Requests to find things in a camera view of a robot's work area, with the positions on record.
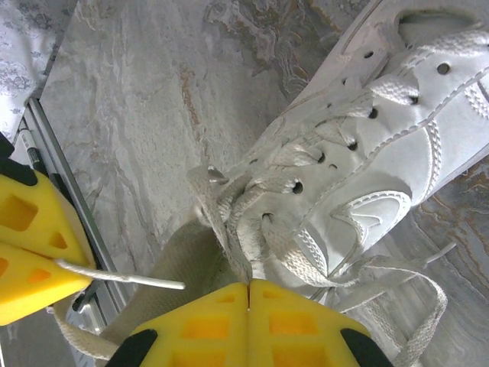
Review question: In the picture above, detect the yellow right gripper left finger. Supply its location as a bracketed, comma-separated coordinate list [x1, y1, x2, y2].
[110, 281, 249, 367]

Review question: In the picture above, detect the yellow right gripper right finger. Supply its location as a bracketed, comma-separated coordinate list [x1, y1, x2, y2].
[248, 278, 394, 367]

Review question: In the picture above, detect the white shoelace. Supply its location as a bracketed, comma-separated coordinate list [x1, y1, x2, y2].
[49, 30, 459, 367]

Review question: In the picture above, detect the black marker pen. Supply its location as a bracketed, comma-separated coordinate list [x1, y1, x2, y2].
[17, 128, 45, 173]

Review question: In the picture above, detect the white sneaker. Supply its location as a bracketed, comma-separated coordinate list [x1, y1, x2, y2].
[99, 0, 489, 345]

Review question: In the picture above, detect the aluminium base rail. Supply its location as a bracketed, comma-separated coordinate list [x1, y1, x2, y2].
[15, 97, 133, 337]

